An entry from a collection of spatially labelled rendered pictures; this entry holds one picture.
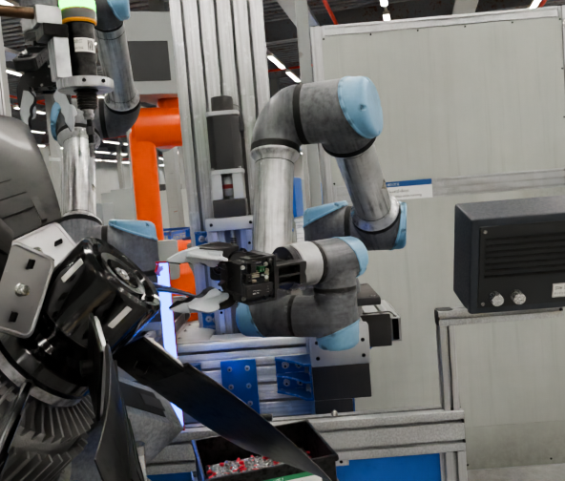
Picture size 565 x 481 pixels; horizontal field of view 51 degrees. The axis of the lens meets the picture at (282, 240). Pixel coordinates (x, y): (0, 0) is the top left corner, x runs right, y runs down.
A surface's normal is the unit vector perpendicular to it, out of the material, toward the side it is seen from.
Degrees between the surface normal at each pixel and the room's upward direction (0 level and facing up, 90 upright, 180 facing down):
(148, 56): 90
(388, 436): 90
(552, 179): 90
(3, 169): 48
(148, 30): 90
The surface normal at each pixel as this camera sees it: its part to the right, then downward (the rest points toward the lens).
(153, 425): 0.52, 0.58
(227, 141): -0.01, 0.07
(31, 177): 0.40, -0.69
